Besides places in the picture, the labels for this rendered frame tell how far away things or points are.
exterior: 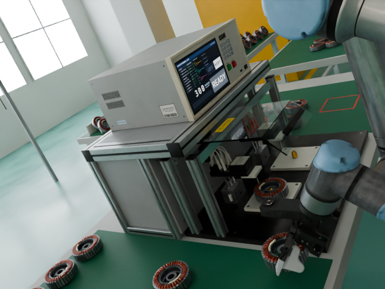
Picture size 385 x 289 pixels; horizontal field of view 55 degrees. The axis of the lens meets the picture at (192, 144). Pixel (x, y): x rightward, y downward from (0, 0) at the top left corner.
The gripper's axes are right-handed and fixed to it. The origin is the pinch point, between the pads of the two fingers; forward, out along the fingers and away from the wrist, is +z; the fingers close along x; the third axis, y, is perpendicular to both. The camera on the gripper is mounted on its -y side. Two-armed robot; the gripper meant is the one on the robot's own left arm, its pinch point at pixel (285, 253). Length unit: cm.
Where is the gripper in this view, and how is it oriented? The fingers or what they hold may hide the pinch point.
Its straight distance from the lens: 99.1
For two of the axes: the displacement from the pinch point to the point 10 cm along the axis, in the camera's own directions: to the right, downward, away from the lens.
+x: 5.3, -5.0, 6.9
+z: -0.9, 7.7, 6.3
